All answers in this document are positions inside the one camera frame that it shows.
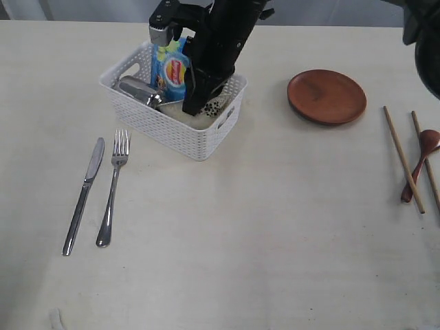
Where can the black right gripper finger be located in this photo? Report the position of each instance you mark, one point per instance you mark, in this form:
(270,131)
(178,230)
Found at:
(202,86)

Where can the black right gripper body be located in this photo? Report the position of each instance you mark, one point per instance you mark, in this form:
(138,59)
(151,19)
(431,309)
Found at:
(222,35)

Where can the speckled white ceramic bowl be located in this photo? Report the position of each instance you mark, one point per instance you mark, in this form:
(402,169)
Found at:
(206,116)

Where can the blue Lays chips bag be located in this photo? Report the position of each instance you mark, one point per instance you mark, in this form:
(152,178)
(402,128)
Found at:
(168,68)

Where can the silver fork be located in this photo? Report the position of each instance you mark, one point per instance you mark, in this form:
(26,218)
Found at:
(119,158)

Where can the brown round plate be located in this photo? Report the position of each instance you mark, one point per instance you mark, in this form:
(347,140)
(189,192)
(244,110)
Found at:
(326,97)

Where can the silver table knife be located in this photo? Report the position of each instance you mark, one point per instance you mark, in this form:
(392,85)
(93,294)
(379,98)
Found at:
(93,167)

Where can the wooden chopstick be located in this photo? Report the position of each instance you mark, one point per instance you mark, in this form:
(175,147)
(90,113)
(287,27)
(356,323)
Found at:
(429,170)
(403,160)

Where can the dark brown wooden spoon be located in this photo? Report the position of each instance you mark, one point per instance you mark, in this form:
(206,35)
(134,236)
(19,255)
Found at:
(428,143)

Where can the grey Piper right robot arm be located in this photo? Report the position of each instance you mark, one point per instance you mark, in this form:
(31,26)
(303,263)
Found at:
(422,29)

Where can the white perforated plastic basket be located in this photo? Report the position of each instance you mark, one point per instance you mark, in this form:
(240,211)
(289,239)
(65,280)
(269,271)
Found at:
(197,144)

